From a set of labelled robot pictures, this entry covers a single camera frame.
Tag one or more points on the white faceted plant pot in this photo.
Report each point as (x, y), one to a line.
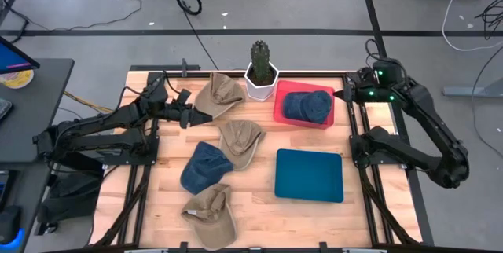
(259, 92)

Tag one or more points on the black bag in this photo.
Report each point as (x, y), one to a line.
(70, 198)

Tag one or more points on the black desk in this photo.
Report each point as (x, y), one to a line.
(35, 119)

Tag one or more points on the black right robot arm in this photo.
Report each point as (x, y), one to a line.
(432, 119)

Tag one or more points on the yellow white round disc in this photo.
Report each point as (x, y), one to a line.
(17, 80)

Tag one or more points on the teal plastic tray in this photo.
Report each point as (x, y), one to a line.
(308, 174)

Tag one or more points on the grey desk leg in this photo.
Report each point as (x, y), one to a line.
(471, 91)

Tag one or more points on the dark grey device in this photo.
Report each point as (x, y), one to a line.
(4, 109)

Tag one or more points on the black aluminium table frame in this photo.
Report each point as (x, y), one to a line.
(314, 74)

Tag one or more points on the computer monitor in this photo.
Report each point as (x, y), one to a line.
(12, 58)

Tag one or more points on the blue denim cap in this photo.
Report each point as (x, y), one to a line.
(204, 166)
(310, 105)

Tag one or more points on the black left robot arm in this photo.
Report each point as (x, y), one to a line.
(118, 117)

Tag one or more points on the tan baseball cap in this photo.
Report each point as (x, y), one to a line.
(239, 139)
(212, 217)
(220, 92)

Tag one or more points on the green cactus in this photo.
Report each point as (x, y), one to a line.
(260, 60)

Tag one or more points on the pink red plastic tray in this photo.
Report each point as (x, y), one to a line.
(298, 86)

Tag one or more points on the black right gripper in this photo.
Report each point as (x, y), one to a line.
(361, 92)

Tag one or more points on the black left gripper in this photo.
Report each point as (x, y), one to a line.
(177, 112)

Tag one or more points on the black device with light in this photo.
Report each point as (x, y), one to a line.
(9, 221)

